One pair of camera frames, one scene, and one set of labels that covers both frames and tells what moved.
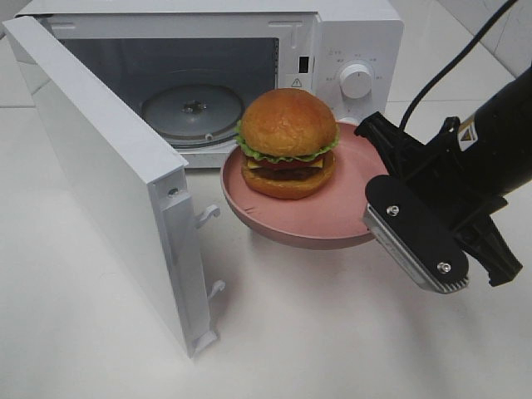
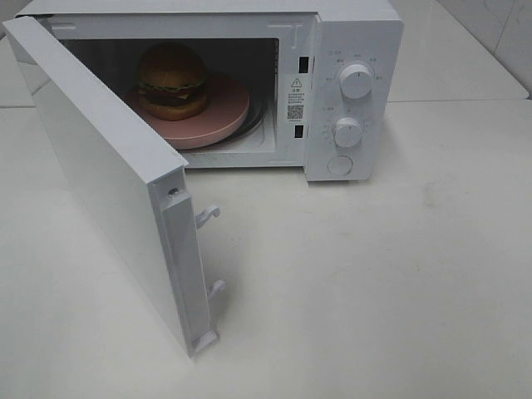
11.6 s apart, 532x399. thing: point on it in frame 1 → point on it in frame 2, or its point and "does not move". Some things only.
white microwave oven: [189, 67] does not move
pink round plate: [332, 217] → [226, 106]
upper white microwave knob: [356, 81] does not move
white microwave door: [136, 181] does not move
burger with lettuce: [287, 137] → [171, 82]
